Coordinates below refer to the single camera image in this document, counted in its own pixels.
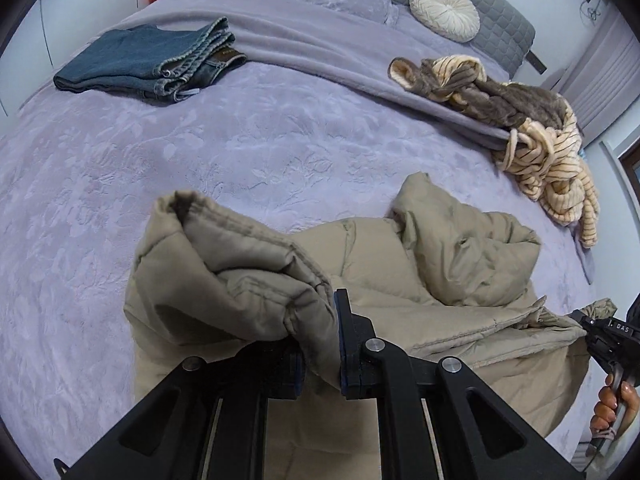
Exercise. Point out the pale grey curtain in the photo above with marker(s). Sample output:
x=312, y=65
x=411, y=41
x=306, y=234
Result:
x=600, y=85

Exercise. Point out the purple fleece blanket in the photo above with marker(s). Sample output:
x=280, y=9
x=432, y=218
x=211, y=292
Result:
x=325, y=35

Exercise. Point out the round cream cushion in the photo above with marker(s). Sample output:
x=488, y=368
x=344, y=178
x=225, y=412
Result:
x=442, y=10

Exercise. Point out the dark framed window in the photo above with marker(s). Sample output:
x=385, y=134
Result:
x=631, y=165

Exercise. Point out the folded blue jeans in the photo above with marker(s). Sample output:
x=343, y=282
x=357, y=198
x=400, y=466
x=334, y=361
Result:
x=125, y=60

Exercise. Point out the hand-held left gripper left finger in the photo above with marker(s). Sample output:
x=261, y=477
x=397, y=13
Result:
x=280, y=375

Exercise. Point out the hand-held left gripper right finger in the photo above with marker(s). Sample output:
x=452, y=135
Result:
x=350, y=350

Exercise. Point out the person's right hand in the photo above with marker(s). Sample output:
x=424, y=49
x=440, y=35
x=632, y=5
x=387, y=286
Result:
x=605, y=405

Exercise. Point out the white wardrobe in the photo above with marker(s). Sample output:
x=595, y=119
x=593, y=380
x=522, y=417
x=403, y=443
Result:
x=75, y=0

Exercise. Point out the cream striped fleece garment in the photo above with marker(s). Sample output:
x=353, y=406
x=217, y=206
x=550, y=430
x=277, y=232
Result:
x=550, y=170

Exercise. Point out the brown fleece robe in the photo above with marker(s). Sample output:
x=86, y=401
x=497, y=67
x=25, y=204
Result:
x=505, y=100

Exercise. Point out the grey quilted headboard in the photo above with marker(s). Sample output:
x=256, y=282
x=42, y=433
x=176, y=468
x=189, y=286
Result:
x=490, y=20

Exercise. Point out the khaki puffer jacket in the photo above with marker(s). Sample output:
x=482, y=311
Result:
x=450, y=260

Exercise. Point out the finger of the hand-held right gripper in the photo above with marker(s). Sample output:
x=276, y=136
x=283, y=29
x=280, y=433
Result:
x=585, y=321

